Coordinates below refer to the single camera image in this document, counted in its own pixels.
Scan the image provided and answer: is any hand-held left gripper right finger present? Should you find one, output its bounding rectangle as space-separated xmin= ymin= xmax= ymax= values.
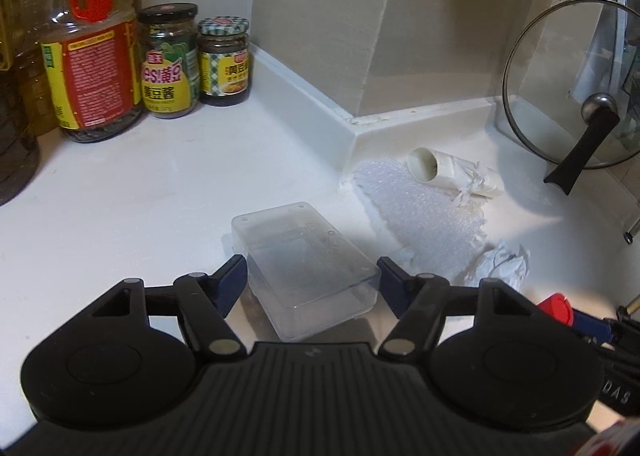
xmin=376 ymin=257 xmax=546 ymax=358

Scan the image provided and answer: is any red plastic cap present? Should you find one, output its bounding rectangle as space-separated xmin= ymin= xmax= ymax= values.
xmin=537 ymin=293 xmax=573 ymax=325

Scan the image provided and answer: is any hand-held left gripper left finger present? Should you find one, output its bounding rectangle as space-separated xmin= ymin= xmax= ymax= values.
xmin=89 ymin=254 xmax=248 ymax=358

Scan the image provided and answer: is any glass pot lid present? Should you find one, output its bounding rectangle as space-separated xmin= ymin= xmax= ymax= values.
xmin=501 ymin=0 xmax=640 ymax=195

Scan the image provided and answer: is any white tissue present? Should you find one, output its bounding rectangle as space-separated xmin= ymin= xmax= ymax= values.
xmin=452 ymin=242 xmax=531 ymax=291

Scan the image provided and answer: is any white paper tube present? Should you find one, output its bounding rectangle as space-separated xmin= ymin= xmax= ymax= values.
xmin=407 ymin=147 xmax=502 ymax=201

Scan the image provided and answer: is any red handled oil bottle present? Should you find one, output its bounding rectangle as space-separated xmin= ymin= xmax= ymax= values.
xmin=40 ymin=0 xmax=146 ymax=143

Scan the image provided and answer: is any small checkered lid sauce jar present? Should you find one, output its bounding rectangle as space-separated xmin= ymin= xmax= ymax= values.
xmin=197 ymin=16 xmax=252 ymax=107

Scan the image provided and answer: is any clear plastic box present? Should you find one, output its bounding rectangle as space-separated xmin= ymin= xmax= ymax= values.
xmin=231 ymin=202 xmax=382 ymax=343

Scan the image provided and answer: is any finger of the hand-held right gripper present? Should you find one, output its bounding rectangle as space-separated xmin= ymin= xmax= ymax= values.
xmin=570 ymin=308 xmax=618 ymax=344

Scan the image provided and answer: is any large black lidded sauce jar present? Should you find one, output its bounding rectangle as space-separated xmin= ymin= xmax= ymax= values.
xmin=137 ymin=3 xmax=199 ymax=119

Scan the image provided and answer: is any clear bubble wrap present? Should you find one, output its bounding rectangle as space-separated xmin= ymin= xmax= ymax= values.
xmin=340 ymin=158 xmax=488 ymax=284

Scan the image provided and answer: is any large dark oil bottle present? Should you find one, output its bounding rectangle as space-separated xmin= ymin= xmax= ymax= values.
xmin=0 ymin=0 xmax=56 ymax=207

